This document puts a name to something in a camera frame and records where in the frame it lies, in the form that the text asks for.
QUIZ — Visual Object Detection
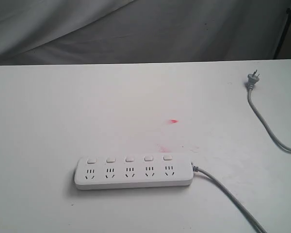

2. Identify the white five-outlet power strip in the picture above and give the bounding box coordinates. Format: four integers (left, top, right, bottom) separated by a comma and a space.
74, 152, 194, 190

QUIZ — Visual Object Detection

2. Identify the grey backdrop cloth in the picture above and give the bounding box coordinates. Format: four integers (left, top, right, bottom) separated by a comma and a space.
0, 0, 291, 65

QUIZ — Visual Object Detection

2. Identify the black tripod stand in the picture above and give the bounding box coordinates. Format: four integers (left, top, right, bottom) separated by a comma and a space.
273, 5, 291, 60

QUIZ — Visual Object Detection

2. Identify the grey cable with plug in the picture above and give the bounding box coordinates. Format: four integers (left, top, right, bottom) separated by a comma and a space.
191, 68, 291, 233

